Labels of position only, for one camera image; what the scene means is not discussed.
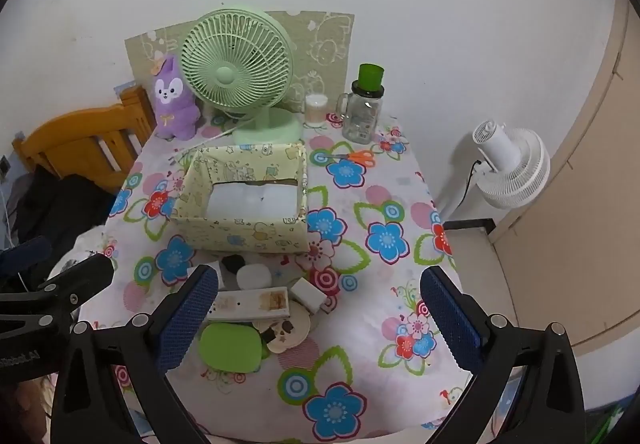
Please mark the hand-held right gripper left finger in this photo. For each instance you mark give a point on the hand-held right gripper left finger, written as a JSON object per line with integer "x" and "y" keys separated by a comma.
{"x": 190, "y": 314}

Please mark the dark clothing pile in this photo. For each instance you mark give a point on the dark clothing pile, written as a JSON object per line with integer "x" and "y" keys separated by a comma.
{"x": 60, "y": 209}

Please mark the green oval case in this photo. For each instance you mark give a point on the green oval case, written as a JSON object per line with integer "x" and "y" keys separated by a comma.
{"x": 230, "y": 346}

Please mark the clear cotton swab jar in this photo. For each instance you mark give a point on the clear cotton swab jar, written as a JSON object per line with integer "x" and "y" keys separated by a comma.
{"x": 316, "y": 111}

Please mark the floral tablecloth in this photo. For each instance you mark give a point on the floral tablecloth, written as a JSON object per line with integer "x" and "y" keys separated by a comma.
{"x": 370, "y": 284}

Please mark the green desk fan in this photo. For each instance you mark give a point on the green desk fan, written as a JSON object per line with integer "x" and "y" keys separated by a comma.
{"x": 227, "y": 74}

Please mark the purple plush toy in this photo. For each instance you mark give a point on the purple plush toy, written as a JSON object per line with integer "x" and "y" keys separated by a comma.
{"x": 172, "y": 109}

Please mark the white standing fan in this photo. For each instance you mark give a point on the white standing fan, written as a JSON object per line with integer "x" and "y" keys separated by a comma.
{"x": 515, "y": 169}

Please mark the beige cabinet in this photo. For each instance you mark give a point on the beige cabinet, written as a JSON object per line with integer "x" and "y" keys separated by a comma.
{"x": 575, "y": 224}

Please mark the yellow patterned storage box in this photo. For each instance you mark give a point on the yellow patterned storage box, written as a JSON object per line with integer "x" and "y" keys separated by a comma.
{"x": 245, "y": 234}

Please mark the orange wooden chair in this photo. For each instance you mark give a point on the orange wooden chair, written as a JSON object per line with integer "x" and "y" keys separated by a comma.
{"x": 75, "y": 139}

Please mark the round beige compact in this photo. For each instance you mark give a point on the round beige compact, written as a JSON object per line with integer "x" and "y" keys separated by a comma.
{"x": 292, "y": 329}

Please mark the white charger box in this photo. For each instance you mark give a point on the white charger box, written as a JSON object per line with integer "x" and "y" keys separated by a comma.
{"x": 309, "y": 295}

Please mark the glass jar with green lid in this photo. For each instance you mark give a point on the glass jar with green lid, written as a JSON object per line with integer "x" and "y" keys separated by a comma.
{"x": 361, "y": 119}

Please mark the beige cartoon wall paper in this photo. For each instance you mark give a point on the beige cartoon wall paper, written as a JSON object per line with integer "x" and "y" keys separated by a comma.
{"x": 325, "y": 59}

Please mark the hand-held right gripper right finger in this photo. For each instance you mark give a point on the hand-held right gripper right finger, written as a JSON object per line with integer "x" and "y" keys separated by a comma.
{"x": 450, "y": 319}

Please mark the black car key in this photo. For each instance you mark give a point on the black car key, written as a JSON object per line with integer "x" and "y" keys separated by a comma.
{"x": 231, "y": 264}

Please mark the white bagged item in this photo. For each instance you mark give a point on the white bagged item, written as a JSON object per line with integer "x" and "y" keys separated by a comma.
{"x": 253, "y": 276}

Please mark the long white box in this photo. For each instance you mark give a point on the long white box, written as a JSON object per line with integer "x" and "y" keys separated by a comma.
{"x": 250, "y": 304}

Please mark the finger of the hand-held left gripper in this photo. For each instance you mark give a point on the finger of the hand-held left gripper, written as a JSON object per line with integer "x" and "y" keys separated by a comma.
{"x": 87, "y": 276}
{"x": 27, "y": 254}

